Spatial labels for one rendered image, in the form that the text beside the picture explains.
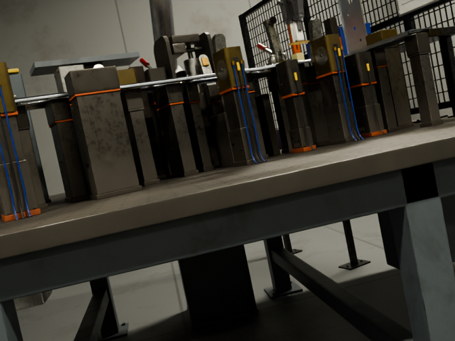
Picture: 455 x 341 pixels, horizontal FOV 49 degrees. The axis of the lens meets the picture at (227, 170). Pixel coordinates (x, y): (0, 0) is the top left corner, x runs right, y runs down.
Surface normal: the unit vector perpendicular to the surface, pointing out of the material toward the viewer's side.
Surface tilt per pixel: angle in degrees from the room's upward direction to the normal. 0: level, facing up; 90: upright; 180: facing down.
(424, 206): 90
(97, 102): 90
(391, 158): 90
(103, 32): 90
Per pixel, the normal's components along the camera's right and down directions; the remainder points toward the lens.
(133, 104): 0.46, -0.04
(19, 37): 0.15, 0.02
